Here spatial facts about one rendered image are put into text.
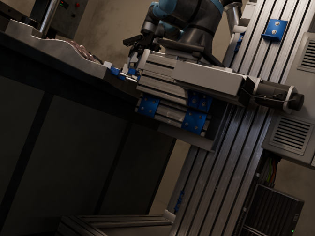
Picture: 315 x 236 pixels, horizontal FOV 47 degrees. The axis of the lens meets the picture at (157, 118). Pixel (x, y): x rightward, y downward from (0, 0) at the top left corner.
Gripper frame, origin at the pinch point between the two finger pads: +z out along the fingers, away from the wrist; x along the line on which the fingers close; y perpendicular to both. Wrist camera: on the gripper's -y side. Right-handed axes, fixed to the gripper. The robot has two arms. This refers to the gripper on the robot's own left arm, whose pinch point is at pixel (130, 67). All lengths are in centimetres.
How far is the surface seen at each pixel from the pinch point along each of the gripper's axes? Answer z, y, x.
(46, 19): -13, -73, 2
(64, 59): 10.5, -4.7, -40.5
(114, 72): 8.1, 12.8, -28.6
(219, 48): -72, -36, 189
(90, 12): -83, -233, 205
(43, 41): 6.5, -16.5, -44.1
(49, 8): -21, -74, 2
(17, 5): -43, -244, 108
